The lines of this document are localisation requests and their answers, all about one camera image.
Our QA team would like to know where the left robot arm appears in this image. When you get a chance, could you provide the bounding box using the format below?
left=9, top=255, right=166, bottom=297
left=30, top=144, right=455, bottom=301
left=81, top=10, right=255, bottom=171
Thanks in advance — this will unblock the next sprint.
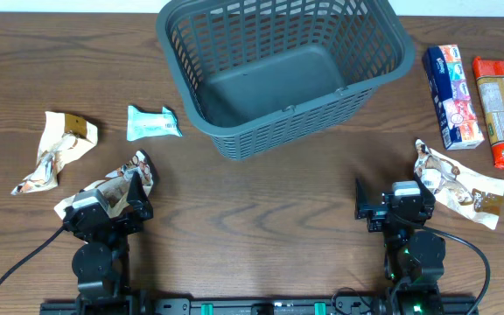
left=63, top=172, right=153, bottom=314

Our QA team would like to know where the beige snack bag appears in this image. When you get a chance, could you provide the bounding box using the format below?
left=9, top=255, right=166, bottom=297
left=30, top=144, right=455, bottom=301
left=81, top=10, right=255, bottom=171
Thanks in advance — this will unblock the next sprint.
left=414, top=139, right=504, bottom=230
left=10, top=111, right=98, bottom=195

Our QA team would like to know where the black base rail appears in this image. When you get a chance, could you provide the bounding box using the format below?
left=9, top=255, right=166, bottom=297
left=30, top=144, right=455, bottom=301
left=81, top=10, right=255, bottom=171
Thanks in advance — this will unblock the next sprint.
left=39, top=296, right=480, bottom=315

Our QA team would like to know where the orange pasta packet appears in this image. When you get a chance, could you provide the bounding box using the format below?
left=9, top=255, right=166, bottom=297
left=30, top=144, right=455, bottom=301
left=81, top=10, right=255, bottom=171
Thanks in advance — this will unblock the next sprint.
left=472, top=57, right=504, bottom=169

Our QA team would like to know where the crumpled beige bag under arm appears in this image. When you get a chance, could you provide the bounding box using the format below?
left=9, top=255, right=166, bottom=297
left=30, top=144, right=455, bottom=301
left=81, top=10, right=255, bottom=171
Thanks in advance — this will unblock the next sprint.
left=53, top=150, right=154, bottom=221

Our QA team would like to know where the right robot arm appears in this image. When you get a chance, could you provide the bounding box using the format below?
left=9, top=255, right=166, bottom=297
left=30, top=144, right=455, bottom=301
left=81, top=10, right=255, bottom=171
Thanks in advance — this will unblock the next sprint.
left=354, top=176, right=445, bottom=315

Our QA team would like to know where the teal snack packet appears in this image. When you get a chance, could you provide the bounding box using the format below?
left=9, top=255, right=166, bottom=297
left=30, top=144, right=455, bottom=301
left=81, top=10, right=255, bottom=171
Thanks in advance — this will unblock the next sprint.
left=126, top=105, right=182, bottom=142

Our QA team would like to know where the tissue multipack box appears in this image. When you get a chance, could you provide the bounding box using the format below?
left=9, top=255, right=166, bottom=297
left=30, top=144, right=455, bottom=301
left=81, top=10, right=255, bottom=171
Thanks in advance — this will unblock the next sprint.
left=422, top=45, right=485, bottom=151

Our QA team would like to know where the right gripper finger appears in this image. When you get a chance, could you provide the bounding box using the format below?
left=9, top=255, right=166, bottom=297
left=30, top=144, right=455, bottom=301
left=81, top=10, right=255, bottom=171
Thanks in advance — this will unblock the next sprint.
left=414, top=173, right=435, bottom=204
left=355, top=178, right=368, bottom=208

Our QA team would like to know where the grey plastic basket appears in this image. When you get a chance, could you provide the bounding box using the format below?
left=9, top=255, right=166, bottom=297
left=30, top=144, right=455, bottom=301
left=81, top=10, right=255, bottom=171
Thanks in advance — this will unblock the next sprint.
left=156, top=0, right=416, bottom=160

